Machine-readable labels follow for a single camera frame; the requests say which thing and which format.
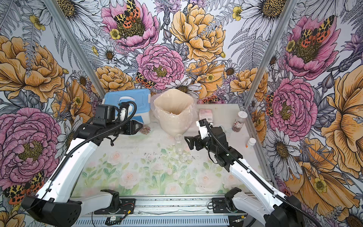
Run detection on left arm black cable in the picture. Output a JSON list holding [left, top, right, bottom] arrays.
[[48, 101, 138, 182]]

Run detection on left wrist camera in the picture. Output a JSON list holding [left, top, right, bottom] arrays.
[[118, 96, 135, 122]]

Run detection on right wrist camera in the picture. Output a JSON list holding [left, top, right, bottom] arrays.
[[196, 119, 209, 140]]

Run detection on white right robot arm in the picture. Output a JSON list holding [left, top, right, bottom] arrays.
[[184, 126, 305, 227]]

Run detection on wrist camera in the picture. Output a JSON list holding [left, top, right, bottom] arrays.
[[196, 119, 209, 140], [118, 96, 135, 122]]

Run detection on blue lidded storage box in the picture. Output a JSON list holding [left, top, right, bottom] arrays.
[[101, 88, 152, 124]]

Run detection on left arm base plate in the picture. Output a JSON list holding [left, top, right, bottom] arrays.
[[94, 198, 136, 215]]

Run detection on bin with plastic liner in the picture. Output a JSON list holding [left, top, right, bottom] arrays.
[[150, 89, 197, 137]]

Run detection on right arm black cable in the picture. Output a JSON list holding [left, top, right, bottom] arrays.
[[202, 118, 322, 227]]

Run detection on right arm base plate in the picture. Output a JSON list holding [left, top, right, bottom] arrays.
[[208, 197, 245, 213]]

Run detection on small white pill bottle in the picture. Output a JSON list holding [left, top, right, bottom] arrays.
[[246, 138, 257, 148]]

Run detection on pink tea packet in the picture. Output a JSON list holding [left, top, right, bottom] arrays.
[[199, 109, 213, 123]]

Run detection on clear jar with dried flowers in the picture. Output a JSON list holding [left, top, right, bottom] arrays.
[[175, 134, 186, 155]]

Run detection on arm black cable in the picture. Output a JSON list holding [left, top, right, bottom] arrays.
[[202, 118, 322, 227], [48, 101, 138, 182]]

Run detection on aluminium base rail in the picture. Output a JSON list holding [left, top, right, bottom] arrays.
[[73, 195, 252, 227]]

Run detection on tall jar with white lid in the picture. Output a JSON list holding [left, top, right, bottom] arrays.
[[232, 111, 248, 132]]

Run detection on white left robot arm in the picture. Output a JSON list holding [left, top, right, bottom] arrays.
[[21, 101, 143, 227]]

